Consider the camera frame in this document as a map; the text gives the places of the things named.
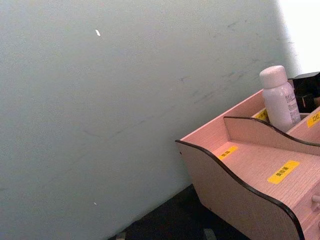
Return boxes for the black table cloth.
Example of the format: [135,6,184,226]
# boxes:
[107,183,248,240]

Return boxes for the pink wooden desk organizer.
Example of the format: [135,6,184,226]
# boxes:
[175,89,320,240]

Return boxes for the white plastic bottle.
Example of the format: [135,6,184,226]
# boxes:
[259,65,302,133]

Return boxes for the black square box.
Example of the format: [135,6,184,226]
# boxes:
[287,71,320,114]

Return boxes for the pale wall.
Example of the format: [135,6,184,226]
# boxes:
[0,0,302,240]

